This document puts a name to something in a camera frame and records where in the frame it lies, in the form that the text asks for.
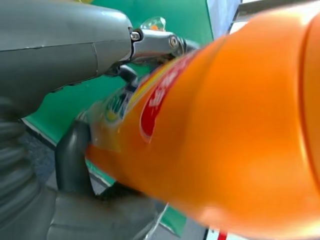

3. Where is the orange bottle with clear cap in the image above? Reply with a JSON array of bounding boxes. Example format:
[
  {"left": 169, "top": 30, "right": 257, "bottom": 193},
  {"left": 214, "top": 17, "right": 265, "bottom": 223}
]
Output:
[
  {"left": 140, "top": 15, "right": 168, "bottom": 33},
  {"left": 85, "top": 0, "right": 320, "bottom": 240}
]

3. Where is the green table mat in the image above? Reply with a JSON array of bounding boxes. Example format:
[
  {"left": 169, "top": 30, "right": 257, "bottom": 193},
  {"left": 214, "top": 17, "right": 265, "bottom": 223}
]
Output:
[{"left": 22, "top": 0, "right": 216, "bottom": 238}]

